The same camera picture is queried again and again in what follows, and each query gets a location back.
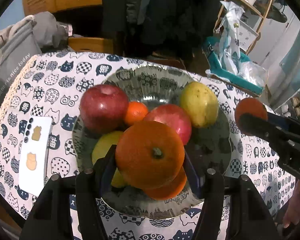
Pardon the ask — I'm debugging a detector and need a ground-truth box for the small tangerine bottom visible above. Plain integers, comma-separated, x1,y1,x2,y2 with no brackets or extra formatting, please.
235,98,268,131

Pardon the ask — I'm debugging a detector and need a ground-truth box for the small tangerine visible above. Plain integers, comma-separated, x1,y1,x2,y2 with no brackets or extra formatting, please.
124,101,148,126
235,98,268,131

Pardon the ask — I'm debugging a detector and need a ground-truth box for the large orange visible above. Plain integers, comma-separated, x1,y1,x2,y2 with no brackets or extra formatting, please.
115,121,185,190

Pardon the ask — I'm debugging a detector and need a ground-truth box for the red apple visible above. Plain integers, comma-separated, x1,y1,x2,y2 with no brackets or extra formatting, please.
143,104,192,145
79,84,129,134

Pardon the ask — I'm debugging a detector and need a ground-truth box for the person right hand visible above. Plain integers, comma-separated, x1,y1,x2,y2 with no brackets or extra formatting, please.
282,180,300,228

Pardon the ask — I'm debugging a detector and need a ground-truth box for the shoe rack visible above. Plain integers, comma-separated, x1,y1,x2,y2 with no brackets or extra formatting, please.
274,88,300,122

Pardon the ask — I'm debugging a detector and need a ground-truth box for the green glass plate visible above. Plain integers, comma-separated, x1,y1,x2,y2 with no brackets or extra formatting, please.
72,67,232,219

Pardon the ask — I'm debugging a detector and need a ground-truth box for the clear plastic bag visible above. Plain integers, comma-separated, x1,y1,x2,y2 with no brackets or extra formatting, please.
238,61,269,88

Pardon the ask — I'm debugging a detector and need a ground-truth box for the cat pattern tablecloth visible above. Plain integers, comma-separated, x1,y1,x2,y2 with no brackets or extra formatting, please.
0,51,297,240

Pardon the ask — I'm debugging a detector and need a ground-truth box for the teal plastic basket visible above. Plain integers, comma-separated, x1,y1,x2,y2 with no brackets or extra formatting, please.
202,36,265,96

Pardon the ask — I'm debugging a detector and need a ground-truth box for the white patterned drawer box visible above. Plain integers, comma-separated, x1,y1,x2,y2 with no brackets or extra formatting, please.
239,20,258,52

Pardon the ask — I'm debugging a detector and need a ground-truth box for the grey backpack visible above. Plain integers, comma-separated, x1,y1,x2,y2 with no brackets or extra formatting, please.
267,3,287,23

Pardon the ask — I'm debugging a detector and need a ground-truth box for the wooden shelf rack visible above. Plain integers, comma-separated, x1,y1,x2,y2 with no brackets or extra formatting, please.
221,0,273,54

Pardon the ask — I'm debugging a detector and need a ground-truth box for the black hanging coat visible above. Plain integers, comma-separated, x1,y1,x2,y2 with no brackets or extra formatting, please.
102,0,219,60

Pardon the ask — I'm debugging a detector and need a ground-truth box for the wooden drawer unit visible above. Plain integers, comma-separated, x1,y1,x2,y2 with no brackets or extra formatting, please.
68,37,114,54

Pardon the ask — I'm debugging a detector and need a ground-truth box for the grey fabric bag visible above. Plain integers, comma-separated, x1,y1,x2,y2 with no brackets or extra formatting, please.
0,22,41,106

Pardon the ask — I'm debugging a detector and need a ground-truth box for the grey clothes pile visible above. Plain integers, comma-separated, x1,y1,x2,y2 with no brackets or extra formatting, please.
33,11,73,51

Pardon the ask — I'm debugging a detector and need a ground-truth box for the beige towel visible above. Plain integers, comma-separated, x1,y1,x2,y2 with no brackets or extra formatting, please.
0,15,35,48

